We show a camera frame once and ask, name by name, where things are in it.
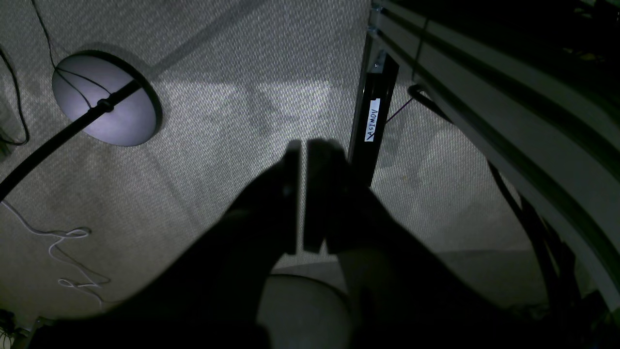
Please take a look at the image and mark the white floor cable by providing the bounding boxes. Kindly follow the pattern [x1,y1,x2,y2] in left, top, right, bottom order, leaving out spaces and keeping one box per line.
[0,200,111,306]

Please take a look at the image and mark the black floor cable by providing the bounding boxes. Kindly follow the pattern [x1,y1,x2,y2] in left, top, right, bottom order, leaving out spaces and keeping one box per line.
[0,48,30,146]

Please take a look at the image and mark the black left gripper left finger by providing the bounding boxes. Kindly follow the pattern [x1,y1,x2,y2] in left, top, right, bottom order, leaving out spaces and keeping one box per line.
[165,140,302,311]

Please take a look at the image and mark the black labelled table leg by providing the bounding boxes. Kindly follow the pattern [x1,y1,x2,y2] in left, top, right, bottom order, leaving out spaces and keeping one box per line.
[347,50,399,187]

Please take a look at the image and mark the black curved lamp pole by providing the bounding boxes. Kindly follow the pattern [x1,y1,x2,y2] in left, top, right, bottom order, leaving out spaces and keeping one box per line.
[0,80,141,201]

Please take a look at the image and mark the round grey lamp base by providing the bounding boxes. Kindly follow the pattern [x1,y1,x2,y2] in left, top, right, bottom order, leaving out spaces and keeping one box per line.
[52,49,163,147]

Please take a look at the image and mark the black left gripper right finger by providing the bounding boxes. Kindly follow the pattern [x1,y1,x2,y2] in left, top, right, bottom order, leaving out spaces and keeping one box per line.
[304,139,465,311]

